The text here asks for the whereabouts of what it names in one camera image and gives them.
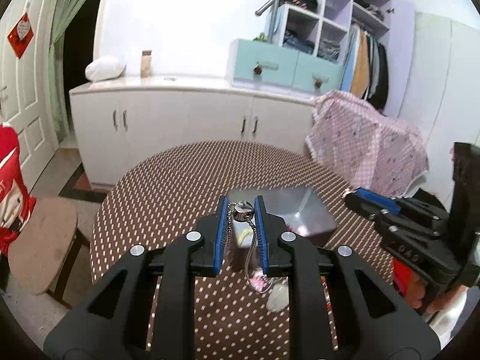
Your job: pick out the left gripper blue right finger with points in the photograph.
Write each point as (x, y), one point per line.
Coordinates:
(339, 307)

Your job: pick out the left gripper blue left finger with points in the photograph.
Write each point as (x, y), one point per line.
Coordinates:
(143, 306)

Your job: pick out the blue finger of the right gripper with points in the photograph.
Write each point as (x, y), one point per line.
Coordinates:
(384, 203)
(371, 212)

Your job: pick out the dark metal jewelry box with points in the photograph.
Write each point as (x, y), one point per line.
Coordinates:
(302, 209)

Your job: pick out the pink bear patterned cloth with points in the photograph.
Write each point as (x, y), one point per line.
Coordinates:
(367, 149)

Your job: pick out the white wardrobe door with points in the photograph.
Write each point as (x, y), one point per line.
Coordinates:
(442, 95)

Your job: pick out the brown polka dot tablecloth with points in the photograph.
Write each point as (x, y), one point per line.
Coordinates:
(162, 198)

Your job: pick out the hanging clothes row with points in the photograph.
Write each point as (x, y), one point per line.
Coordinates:
(365, 69)

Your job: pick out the red cat chair cover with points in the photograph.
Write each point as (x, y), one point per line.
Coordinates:
(16, 202)

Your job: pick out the lilac stair shelf unit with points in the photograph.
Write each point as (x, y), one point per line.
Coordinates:
(392, 22)

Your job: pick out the teal two drawer unit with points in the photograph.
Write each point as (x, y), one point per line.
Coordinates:
(269, 68)

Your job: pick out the white low sideboard cabinet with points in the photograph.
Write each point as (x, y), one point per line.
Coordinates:
(120, 123)

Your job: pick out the grey metal handrail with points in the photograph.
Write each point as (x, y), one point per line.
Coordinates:
(273, 5)

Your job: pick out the white panel door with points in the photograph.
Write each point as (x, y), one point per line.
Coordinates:
(23, 98)

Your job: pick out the white plastic bag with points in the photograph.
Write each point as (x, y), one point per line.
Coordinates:
(104, 69)

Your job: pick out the beige jar with lid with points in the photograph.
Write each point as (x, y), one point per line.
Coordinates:
(146, 64)

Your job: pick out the red diamond door decoration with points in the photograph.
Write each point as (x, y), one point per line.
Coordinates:
(21, 36)

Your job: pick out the green door curtain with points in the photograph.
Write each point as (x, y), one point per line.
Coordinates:
(63, 14)

